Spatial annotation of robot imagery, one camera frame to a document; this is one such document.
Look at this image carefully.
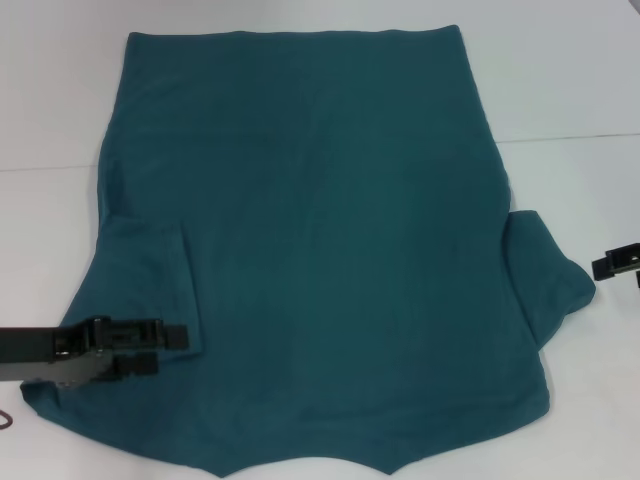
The teal blue t-shirt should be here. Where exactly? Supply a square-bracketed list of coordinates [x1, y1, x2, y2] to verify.
[20, 23, 597, 480]

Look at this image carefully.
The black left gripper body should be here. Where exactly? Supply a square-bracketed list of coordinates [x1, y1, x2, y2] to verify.
[0, 318, 119, 390]

